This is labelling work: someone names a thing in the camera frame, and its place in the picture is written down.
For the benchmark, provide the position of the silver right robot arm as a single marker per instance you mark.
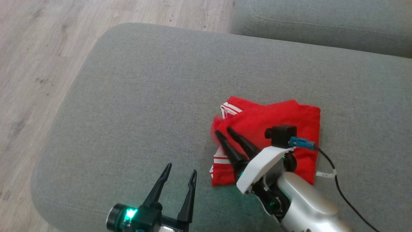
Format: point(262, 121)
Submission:
point(309, 206)

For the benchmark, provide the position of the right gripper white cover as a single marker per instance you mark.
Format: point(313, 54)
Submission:
point(260, 167)

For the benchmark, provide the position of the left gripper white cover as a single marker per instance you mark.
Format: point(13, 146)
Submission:
point(151, 219)

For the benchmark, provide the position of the red shorts with white stripes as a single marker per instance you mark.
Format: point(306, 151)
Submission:
point(289, 116)

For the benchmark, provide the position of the small grey sofa cushion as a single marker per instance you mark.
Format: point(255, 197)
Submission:
point(322, 16)

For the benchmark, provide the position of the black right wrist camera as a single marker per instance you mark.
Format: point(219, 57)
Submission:
point(281, 135)

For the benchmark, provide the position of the large grey sofa seat cushion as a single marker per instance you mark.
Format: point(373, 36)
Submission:
point(145, 112)

